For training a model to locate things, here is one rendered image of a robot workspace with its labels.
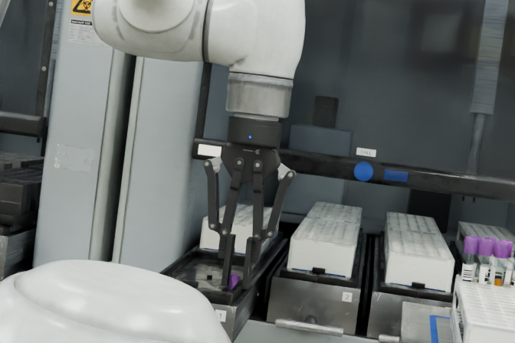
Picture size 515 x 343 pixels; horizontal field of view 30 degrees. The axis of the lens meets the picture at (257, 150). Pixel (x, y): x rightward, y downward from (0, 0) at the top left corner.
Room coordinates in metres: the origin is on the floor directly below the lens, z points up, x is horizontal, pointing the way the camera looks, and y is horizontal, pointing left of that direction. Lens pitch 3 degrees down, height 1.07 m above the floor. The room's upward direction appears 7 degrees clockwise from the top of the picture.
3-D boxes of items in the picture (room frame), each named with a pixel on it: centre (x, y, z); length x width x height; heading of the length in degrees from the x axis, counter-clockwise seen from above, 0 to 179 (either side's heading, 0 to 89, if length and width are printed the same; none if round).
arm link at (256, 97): (1.33, 0.01, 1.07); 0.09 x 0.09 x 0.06
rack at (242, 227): (1.70, 0.01, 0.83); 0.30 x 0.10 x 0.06; 173
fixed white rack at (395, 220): (1.91, -0.33, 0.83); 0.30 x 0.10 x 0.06; 173
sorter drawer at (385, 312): (1.73, -0.30, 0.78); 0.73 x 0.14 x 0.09; 173
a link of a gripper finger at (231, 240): (1.34, 0.02, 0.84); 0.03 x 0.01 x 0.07; 173
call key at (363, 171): (1.49, -0.17, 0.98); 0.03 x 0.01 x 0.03; 83
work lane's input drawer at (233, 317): (1.53, 0.03, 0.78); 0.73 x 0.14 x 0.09; 173
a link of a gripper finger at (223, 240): (1.34, 0.04, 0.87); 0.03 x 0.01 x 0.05; 83
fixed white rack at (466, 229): (1.89, -0.48, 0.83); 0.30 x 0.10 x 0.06; 173
